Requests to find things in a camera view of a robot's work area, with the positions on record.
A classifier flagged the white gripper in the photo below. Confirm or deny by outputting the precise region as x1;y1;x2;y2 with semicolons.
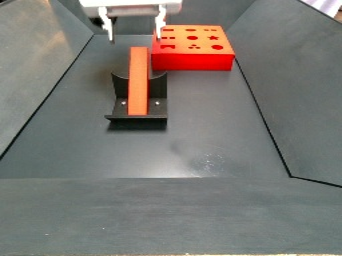
78;0;183;41

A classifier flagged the red shape sorter board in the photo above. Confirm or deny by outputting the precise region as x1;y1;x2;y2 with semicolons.
150;25;235;71

